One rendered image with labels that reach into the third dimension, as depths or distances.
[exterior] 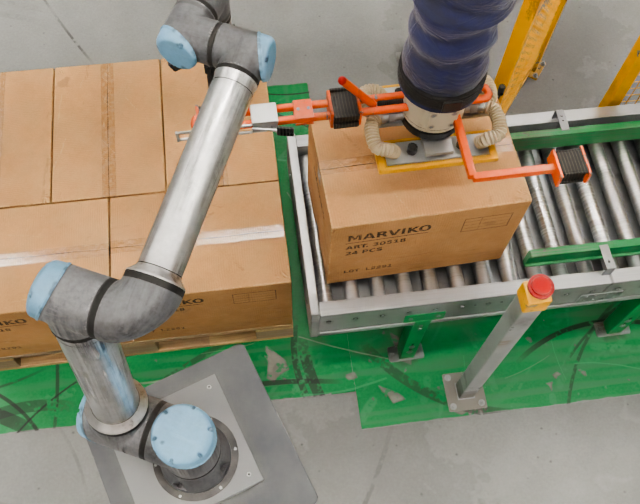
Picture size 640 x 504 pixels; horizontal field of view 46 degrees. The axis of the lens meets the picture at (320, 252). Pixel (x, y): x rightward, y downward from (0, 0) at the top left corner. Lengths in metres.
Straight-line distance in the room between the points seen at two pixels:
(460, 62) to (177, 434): 1.10
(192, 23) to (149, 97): 1.41
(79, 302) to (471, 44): 1.02
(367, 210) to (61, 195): 1.14
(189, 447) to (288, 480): 0.37
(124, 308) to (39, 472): 1.74
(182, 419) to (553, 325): 1.78
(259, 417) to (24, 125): 1.45
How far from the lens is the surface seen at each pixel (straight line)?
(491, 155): 2.17
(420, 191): 2.24
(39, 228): 2.76
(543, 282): 2.08
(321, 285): 2.51
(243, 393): 2.19
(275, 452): 2.15
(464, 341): 3.09
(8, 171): 2.91
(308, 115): 2.02
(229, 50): 1.53
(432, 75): 1.88
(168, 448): 1.88
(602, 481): 3.10
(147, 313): 1.37
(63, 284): 1.41
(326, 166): 2.26
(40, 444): 3.07
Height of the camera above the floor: 2.86
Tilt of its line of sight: 64 degrees down
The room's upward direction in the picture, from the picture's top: 3 degrees clockwise
